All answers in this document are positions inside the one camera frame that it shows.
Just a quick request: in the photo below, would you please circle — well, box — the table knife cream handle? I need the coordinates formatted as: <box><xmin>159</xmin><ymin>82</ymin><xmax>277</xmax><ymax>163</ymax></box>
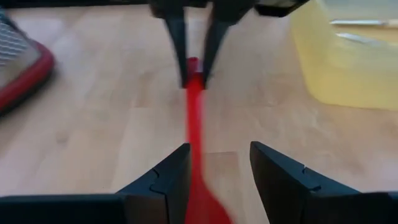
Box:
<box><xmin>335</xmin><ymin>32</ymin><xmax>382</xmax><ymax>45</ymax></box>
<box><xmin>329</xmin><ymin>19</ymin><xmax>398</xmax><ymax>28</ymax></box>

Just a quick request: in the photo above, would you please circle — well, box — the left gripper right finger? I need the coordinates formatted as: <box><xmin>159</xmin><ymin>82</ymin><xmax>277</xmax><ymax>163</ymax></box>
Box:
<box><xmin>249</xmin><ymin>141</ymin><xmax>398</xmax><ymax>224</ymax></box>

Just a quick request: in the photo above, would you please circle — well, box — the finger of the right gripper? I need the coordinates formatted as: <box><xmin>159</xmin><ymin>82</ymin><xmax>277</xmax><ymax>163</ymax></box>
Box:
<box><xmin>162</xmin><ymin>11</ymin><xmax>190</xmax><ymax>90</ymax></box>
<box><xmin>201</xmin><ymin>11</ymin><xmax>247</xmax><ymax>90</ymax></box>

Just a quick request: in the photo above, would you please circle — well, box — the red silicone spatula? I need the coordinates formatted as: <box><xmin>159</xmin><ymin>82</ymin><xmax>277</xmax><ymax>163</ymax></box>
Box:
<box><xmin>183</xmin><ymin>57</ymin><xmax>234</xmax><ymax>224</ymax></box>

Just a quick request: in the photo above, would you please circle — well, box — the yellow plastic bin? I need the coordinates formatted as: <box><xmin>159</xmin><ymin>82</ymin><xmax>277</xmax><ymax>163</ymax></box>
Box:
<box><xmin>290</xmin><ymin>0</ymin><xmax>398</xmax><ymax>112</ymax></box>

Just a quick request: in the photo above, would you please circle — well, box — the steel box grater red trim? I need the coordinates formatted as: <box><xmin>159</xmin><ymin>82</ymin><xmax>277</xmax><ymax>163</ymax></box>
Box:
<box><xmin>0</xmin><ymin>9</ymin><xmax>56</xmax><ymax>116</ymax></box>

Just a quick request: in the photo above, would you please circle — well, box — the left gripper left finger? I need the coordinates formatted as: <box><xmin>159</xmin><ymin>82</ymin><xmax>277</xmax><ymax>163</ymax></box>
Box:
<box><xmin>0</xmin><ymin>142</ymin><xmax>192</xmax><ymax>224</ymax></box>

